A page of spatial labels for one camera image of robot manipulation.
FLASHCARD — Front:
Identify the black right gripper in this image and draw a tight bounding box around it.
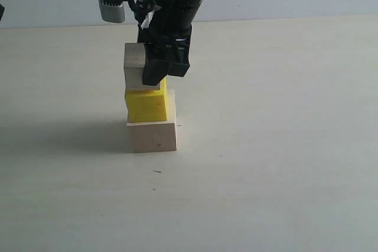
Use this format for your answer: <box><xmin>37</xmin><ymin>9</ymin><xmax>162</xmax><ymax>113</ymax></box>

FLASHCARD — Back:
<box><xmin>137</xmin><ymin>0</ymin><xmax>193</xmax><ymax>86</ymax></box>

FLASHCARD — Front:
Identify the medium plywood cube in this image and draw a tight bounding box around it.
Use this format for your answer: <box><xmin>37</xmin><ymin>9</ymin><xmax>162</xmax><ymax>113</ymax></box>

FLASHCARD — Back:
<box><xmin>123</xmin><ymin>42</ymin><xmax>160</xmax><ymax>91</ymax></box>

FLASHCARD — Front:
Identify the yellow cube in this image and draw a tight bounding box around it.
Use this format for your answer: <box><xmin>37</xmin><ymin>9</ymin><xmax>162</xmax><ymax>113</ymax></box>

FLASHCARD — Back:
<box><xmin>125</xmin><ymin>78</ymin><xmax>168</xmax><ymax>123</ymax></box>

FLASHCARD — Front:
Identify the large light wooden cube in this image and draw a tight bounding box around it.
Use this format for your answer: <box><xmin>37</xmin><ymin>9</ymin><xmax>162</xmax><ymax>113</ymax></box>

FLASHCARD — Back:
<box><xmin>126</xmin><ymin>89</ymin><xmax>177</xmax><ymax>153</ymax></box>

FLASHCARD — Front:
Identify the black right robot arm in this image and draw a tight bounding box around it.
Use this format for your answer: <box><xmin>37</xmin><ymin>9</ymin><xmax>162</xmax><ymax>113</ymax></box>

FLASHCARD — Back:
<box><xmin>137</xmin><ymin>0</ymin><xmax>203</xmax><ymax>86</ymax></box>

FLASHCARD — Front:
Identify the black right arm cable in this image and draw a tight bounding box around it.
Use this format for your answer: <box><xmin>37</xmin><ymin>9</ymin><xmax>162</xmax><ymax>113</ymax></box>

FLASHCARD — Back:
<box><xmin>125</xmin><ymin>0</ymin><xmax>162</xmax><ymax>30</ymax></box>

